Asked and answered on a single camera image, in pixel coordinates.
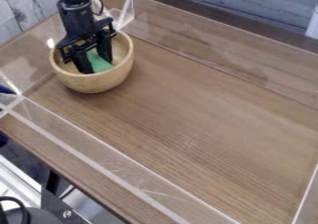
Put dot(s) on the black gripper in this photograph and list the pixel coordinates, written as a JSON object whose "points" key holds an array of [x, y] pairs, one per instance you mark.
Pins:
{"points": [[86, 34]]}

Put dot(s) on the green rectangular block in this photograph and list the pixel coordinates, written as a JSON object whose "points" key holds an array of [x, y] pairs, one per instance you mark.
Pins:
{"points": [[99, 63]]}

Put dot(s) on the brown wooden bowl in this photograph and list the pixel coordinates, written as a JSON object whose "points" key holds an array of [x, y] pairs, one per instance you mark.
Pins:
{"points": [[101, 81]]}

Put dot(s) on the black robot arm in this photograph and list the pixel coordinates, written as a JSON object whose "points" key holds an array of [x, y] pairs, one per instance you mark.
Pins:
{"points": [[86, 34]]}

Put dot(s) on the clear acrylic front barrier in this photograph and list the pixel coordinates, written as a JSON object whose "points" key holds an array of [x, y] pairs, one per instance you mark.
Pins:
{"points": [[126, 187]]}

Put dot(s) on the black table leg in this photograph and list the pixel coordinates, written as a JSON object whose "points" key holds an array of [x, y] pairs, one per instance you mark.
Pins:
{"points": [[53, 182]]}

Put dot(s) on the clear acrylic corner bracket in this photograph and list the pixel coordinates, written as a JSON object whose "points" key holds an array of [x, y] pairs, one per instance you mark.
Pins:
{"points": [[122, 16]]}

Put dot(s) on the black metal bracket with screw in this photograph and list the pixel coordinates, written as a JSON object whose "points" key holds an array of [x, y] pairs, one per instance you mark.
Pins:
{"points": [[61, 209]]}

